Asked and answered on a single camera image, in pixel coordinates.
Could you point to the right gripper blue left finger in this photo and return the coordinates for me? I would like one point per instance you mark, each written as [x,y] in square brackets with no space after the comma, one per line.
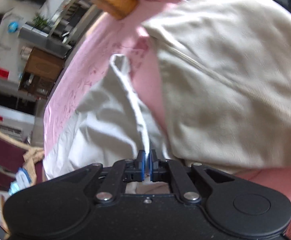
[114,179]

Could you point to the maroon gold banquet chair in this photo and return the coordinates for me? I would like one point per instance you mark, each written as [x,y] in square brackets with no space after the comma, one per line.
[11,159]

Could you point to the pink blanket table cover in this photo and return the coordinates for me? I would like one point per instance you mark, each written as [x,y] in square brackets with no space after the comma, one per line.
[90,63]

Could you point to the light blue knit sweater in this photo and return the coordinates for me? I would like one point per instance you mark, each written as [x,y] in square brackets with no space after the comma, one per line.
[21,182]

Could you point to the tan beige jacket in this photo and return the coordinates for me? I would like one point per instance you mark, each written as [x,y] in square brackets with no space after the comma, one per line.
[33,164]

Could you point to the cream folded garment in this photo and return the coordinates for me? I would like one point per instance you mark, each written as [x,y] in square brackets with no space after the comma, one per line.
[225,68]

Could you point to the wooden cabinet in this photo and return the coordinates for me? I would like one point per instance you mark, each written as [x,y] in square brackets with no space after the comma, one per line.
[41,71]

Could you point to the blue globe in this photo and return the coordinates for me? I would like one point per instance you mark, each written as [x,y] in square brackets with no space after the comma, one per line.
[12,27]

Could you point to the grey white t-shirt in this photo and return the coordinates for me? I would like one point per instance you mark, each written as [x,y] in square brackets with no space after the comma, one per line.
[110,124]

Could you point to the potted green plant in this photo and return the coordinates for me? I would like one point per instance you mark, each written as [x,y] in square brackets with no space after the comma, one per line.
[39,22]

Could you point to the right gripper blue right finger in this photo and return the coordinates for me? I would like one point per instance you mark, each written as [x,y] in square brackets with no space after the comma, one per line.
[176,176]

